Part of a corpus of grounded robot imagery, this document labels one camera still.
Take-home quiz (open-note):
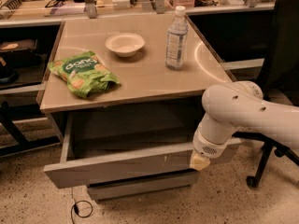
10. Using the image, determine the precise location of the black office chair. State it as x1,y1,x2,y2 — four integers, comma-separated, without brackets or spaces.
234,0,299,188

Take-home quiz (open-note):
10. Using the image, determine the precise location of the grey bottom drawer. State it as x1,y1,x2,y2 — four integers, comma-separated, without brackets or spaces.
87,169,199,201

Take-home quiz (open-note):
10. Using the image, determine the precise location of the long background workbench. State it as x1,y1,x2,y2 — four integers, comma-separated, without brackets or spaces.
0,0,274,157

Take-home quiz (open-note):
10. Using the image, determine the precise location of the grey top drawer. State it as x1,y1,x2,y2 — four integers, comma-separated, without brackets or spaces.
43,113,242,189

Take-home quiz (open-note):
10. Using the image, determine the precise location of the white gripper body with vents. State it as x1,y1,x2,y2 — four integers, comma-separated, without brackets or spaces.
192,130,230,159

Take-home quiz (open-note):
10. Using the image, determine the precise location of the green snack bag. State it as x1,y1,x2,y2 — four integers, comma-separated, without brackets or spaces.
48,51,120,98

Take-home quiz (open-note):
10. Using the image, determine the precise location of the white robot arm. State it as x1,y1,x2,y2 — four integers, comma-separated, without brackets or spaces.
190,81,299,171

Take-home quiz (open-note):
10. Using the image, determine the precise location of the white paper bowl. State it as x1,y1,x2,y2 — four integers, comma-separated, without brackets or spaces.
106,33,145,58

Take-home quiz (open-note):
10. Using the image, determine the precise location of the grey drawer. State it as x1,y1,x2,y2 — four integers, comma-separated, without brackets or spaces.
87,169,199,201
43,113,242,189

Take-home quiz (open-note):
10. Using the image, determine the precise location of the clear plastic water bottle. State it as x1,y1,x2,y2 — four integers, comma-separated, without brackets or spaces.
165,6,189,70

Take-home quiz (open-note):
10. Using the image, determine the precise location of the yellow foam padded gripper finger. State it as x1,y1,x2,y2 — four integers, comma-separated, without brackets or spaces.
190,150,210,171

